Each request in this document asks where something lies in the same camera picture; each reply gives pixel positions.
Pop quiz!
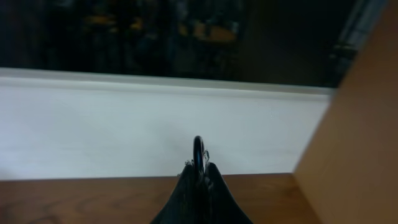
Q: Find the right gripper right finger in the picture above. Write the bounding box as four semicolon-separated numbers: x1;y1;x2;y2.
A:
206;162;252;224

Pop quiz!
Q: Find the wooden side panel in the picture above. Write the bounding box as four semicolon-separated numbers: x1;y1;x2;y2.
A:
294;0;397;224

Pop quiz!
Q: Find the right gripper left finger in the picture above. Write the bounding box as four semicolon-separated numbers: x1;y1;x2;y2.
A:
150;164;195;224

